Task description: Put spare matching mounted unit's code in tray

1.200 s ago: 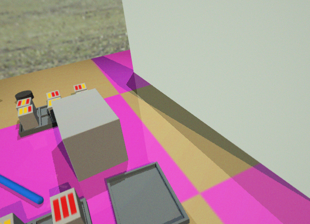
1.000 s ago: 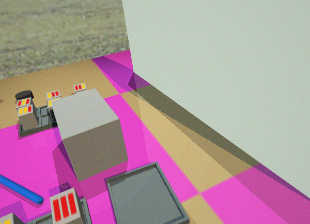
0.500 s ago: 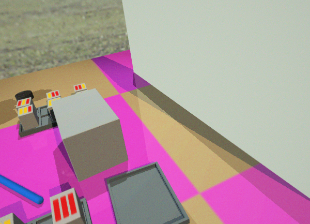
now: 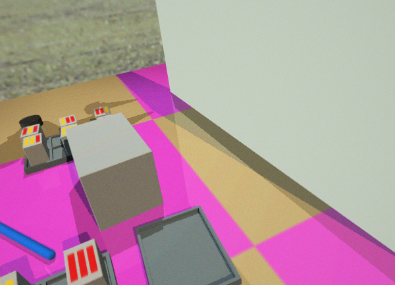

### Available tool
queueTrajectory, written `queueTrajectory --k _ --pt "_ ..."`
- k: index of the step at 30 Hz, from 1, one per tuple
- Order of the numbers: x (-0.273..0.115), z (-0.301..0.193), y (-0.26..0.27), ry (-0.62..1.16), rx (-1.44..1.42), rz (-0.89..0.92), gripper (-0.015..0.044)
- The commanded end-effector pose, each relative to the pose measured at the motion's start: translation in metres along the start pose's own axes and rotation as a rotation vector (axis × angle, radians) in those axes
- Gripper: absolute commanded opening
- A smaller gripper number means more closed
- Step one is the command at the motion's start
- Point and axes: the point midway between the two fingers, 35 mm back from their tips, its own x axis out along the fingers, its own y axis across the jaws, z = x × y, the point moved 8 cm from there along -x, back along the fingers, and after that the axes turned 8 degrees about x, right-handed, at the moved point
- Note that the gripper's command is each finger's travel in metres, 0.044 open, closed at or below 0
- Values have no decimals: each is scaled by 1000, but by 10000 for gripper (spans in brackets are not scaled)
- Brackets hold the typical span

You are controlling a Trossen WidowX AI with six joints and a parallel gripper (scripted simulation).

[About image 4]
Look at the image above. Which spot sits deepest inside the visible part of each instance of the blue rod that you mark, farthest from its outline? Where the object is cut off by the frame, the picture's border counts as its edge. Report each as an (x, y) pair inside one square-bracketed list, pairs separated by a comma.
[(27, 242)]

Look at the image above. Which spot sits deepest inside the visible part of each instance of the pale grey wall panel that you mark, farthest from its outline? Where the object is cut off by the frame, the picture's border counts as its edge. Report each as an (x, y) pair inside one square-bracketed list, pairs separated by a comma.
[(308, 85)]

